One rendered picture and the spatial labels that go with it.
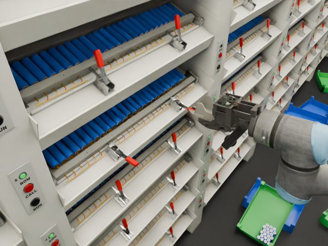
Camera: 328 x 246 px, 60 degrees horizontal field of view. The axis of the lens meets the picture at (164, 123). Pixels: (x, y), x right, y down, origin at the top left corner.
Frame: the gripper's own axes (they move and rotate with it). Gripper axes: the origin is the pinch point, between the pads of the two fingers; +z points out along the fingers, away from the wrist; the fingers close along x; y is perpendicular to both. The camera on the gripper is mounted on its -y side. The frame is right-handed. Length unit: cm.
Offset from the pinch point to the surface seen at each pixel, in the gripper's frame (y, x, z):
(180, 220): -79, -10, 20
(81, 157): 3.6, 34.8, 9.2
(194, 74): 4.2, -14.8, 9.4
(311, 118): -90, -153, -5
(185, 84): 3.5, -8.3, 9.0
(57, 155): 5.2, 38.4, 13.0
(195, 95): -0.8, -9.9, 6.3
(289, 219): -100, -58, -21
